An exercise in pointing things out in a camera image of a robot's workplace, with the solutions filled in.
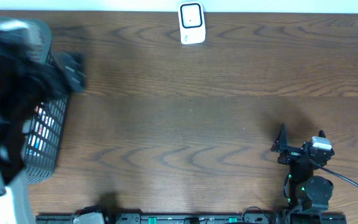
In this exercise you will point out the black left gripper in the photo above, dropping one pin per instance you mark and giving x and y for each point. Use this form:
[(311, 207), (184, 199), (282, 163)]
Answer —
[(78, 78)]

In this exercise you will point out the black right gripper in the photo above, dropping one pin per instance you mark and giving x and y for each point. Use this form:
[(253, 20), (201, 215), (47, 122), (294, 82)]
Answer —
[(281, 144)]

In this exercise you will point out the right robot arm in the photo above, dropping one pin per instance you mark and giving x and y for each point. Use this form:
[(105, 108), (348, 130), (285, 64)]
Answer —
[(305, 191)]

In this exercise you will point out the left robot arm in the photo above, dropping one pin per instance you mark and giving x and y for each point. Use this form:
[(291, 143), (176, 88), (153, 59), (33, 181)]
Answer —
[(35, 88)]

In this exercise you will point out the white barcode scanner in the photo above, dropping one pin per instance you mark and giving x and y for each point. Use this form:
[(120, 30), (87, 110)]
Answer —
[(192, 23)]

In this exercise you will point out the grey plastic basket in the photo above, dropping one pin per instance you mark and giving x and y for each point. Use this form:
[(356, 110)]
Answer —
[(45, 128)]

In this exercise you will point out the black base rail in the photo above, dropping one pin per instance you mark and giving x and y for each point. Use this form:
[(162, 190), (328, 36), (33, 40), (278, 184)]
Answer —
[(136, 218)]

